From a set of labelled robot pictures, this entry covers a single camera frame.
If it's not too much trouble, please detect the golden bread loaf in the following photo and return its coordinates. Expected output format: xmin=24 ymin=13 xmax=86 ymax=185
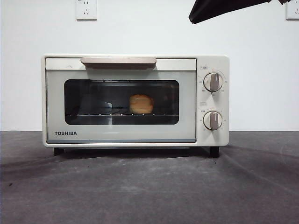
xmin=129 ymin=94 xmax=155 ymax=114

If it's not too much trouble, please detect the oven glass door with handle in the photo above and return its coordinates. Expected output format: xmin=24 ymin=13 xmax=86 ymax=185
xmin=45 ymin=57 xmax=197 ymax=143

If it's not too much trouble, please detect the oven temperature knob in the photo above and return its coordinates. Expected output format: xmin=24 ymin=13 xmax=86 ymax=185
xmin=203 ymin=72 xmax=223 ymax=93

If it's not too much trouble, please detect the white Toshiba toaster oven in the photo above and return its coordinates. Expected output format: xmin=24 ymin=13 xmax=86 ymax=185
xmin=42 ymin=54 xmax=230 ymax=157

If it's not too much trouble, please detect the oven timer knob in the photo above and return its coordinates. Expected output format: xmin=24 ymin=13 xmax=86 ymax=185
xmin=202 ymin=111 xmax=223 ymax=131

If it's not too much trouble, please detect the dark grey table cloth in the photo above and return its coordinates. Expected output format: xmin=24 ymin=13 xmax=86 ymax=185
xmin=0 ymin=130 xmax=299 ymax=224

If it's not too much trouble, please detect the white wall socket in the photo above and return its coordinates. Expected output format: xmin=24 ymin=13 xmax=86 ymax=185
xmin=75 ymin=0 xmax=98 ymax=21
xmin=285 ymin=0 xmax=299 ymax=21

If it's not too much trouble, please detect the oven wire rack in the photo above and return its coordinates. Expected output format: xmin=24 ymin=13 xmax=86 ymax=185
xmin=65 ymin=112 xmax=164 ymax=117

